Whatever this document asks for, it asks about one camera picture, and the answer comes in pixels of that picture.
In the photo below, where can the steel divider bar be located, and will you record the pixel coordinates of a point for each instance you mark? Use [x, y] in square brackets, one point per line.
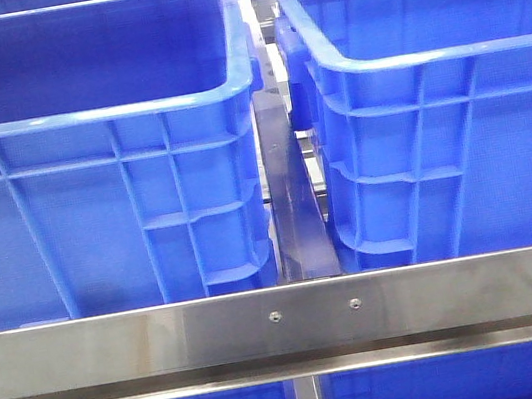
[305, 249]

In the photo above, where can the blue crate front left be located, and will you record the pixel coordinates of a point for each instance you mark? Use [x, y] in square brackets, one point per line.
[128, 170]

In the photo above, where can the blue crate front right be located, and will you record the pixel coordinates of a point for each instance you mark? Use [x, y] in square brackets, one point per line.
[421, 114]

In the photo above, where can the blue crate lower right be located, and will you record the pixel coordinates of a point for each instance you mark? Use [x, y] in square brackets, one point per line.
[496, 373]

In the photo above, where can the left rail screw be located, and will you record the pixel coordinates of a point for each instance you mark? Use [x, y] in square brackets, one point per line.
[275, 316]

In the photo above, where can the rail screw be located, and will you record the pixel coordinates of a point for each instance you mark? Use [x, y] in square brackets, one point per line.
[355, 303]
[275, 316]

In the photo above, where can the steel rack front rail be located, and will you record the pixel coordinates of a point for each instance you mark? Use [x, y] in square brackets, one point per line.
[228, 342]

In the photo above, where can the right rail screw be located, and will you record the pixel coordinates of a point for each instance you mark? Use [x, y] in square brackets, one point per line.
[355, 303]

